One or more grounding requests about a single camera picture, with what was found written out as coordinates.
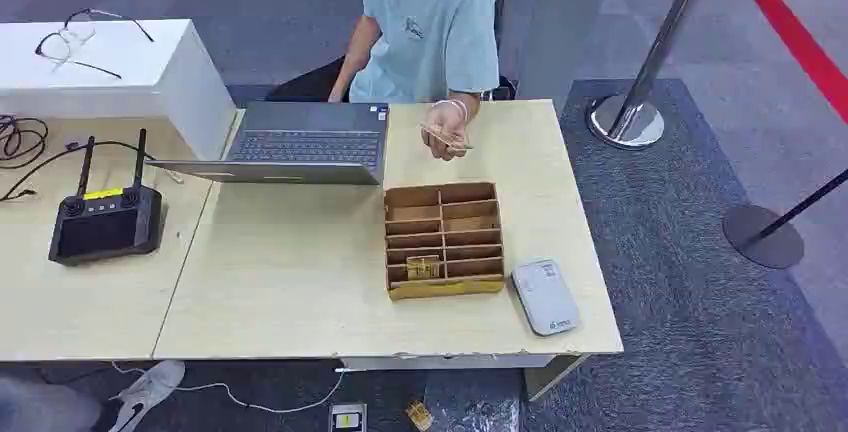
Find coiled black cable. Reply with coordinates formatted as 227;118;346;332
0;114;50;171

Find person's left hand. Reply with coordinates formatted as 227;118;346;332
421;100;475;163

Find long black cable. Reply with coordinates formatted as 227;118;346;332
0;140;158;204

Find white box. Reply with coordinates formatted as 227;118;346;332
0;18;238;162

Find grey laptop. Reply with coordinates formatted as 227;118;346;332
146;100;391;186

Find black-framed glasses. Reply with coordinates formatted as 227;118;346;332
34;8;156;80

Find pale desk leg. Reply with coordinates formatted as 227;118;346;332
524;354;590;404

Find black remote controller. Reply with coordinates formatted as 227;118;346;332
47;128;164;267

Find black stanchion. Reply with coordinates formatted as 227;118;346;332
722;167;848;270

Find steel floor socket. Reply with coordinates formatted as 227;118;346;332
328;403;368;432

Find red barrier belt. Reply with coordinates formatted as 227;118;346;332
722;0;848;126

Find person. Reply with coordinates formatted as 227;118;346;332
327;0;501;163

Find chrome stanchion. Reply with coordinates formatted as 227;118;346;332
586;0;723;151

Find white shoe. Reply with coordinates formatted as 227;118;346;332
107;359;187;432

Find white cable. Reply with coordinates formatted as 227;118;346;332
111;361;347;415

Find wooden card box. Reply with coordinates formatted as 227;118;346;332
382;181;506;302

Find yellow floor tape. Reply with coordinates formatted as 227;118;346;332
405;400;435;432

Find pale wooden card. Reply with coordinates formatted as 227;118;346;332
418;122;476;153

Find white flat device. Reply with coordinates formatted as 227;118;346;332
510;257;582;338

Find printed wooden card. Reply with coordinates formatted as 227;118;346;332
405;255;443;281

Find person's leg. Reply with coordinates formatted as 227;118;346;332
0;375;104;432

